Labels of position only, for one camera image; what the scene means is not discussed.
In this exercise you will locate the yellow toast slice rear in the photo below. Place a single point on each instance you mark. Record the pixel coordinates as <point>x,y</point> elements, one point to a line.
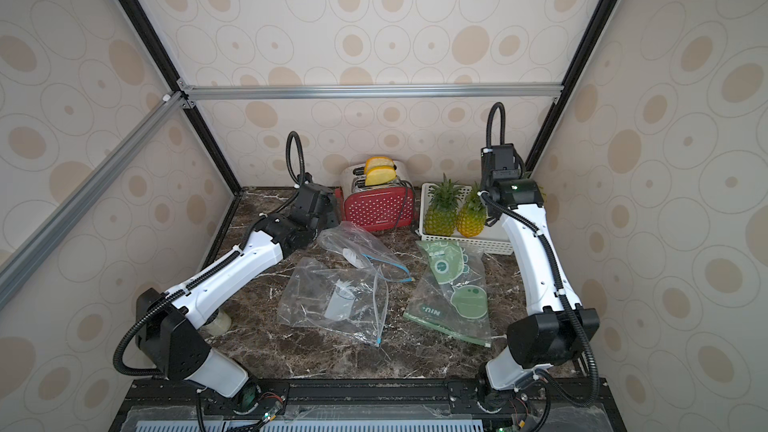
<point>377,162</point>

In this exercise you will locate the white perforated plastic basket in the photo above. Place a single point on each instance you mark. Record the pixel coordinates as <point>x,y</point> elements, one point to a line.
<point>492,240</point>

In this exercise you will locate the pineapple from green bag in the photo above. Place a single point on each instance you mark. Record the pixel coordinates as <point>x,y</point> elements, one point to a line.
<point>442,212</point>

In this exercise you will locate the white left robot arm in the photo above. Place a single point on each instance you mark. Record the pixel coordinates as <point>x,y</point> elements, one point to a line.
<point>165,340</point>

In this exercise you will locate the small glass seasoning jar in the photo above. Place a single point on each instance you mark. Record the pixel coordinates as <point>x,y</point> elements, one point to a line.
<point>218,324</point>

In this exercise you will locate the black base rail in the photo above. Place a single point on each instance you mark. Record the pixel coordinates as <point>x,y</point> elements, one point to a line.
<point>361,405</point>

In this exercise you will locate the clear bag blue zipper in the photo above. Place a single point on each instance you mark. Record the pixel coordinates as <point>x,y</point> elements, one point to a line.
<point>363,250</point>

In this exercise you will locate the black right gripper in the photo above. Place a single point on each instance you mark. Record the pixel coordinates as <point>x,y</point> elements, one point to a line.
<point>498,164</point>

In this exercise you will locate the yellow toast slice front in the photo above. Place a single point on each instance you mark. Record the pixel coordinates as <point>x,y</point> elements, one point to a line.
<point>380,175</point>

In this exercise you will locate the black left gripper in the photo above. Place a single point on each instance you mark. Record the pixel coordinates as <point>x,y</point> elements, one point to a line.
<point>333,212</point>

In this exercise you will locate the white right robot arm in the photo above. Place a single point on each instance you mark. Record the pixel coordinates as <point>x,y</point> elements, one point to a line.
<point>557,328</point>

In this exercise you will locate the red polka-dot toaster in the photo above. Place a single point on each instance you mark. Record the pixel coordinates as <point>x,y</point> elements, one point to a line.
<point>380,207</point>

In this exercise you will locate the yellow toast slice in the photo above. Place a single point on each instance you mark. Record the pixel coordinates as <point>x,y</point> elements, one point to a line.
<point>377,162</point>
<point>380,175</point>

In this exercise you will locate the green printed zip-top bag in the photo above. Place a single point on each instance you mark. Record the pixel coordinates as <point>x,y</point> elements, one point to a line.
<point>451,297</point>

